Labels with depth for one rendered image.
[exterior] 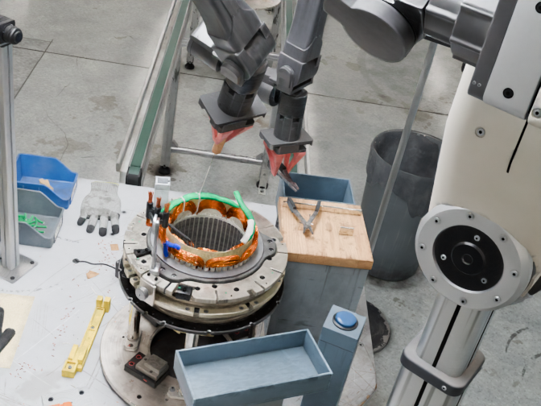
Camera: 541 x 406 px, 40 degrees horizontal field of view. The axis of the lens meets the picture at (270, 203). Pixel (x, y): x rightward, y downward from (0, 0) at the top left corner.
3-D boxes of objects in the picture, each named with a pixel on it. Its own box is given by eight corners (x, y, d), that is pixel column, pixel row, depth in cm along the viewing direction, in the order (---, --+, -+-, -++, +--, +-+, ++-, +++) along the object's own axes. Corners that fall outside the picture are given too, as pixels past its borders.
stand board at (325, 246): (277, 205, 170) (278, 196, 169) (358, 213, 172) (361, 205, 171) (281, 260, 154) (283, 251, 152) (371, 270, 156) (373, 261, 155)
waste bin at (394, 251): (339, 228, 347) (368, 123, 316) (418, 239, 350) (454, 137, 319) (344, 281, 316) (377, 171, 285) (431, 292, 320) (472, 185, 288)
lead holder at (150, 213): (145, 214, 134) (146, 199, 132) (168, 216, 135) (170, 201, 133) (144, 227, 131) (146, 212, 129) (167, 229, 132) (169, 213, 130)
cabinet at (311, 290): (259, 290, 185) (278, 205, 170) (333, 297, 187) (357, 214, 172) (262, 349, 169) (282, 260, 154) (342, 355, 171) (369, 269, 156)
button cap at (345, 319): (332, 323, 142) (333, 319, 141) (338, 310, 145) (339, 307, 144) (352, 331, 141) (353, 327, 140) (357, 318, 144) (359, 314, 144)
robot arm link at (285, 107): (298, 95, 150) (314, 88, 154) (271, 83, 153) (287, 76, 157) (292, 126, 154) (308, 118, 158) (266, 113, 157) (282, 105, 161)
